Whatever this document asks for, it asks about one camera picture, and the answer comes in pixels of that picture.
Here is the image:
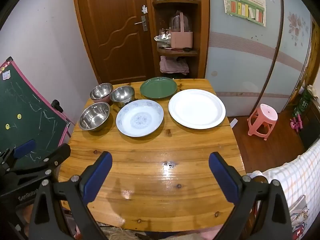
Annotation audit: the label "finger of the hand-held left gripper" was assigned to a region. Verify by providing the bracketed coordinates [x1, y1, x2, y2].
[0, 144, 72, 198]
[0, 140, 37, 175]

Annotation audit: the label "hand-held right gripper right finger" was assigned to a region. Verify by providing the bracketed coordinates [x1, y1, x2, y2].
[209, 152, 293, 240]

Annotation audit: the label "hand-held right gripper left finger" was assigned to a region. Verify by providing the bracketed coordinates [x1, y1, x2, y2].
[29, 151, 113, 240]

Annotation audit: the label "large steel bowl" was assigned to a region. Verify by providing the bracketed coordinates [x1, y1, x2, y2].
[79, 102, 111, 132]

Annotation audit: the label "blue patterned plate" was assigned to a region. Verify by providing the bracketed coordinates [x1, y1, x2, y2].
[116, 99, 164, 138]

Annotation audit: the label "large white plate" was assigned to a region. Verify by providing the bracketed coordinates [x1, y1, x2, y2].
[168, 89, 226, 130]

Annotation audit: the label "steel bowl with pink outside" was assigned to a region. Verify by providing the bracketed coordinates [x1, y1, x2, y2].
[89, 83, 114, 103]

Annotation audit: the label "small steel bowl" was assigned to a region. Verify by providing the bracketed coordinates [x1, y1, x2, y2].
[109, 86, 135, 108]

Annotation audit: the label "beige fluffy cloth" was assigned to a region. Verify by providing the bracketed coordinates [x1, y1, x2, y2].
[102, 226, 155, 240]

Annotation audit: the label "pink garment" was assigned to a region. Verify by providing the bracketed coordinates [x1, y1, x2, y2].
[160, 226, 218, 240]

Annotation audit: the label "checked blanket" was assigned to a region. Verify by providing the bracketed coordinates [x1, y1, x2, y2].
[246, 145, 320, 240]

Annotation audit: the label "pink plastic stool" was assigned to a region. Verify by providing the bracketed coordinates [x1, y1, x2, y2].
[247, 104, 278, 141]

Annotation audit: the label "pink toy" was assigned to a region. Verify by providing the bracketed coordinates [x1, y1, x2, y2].
[289, 114, 303, 132]

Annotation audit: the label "green bag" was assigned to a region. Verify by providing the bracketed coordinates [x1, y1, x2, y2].
[292, 87, 313, 117]

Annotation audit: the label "pink folded cloth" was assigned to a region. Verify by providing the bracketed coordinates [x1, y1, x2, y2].
[160, 56, 190, 75]

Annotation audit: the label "pale blue sliding wardrobe door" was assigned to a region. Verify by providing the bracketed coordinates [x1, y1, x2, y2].
[275, 0, 313, 113]

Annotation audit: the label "brown wooden door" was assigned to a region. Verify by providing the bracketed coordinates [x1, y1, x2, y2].
[72, 0, 155, 85]

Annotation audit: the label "pink basket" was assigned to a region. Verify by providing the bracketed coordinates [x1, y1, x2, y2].
[170, 11, 194, 49]

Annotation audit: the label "wooden corner shelf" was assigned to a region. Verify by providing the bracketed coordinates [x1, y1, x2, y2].
[149, 0, 210, 79]

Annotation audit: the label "shiny foil packets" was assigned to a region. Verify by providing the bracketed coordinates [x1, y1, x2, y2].
[154, 29, 172, 48]

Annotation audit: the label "clear plastic dome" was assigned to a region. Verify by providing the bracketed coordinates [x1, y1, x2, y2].
[169, 15, 193, 32]

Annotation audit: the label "green chalkboard with pink frame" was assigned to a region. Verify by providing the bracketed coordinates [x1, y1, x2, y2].
[0, 56, 74, 165]

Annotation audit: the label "metal door handle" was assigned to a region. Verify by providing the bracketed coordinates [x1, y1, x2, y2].
[134, 16, 148, 32]

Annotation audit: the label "wall poster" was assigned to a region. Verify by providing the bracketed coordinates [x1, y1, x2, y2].
[221, 0, 267, 27]

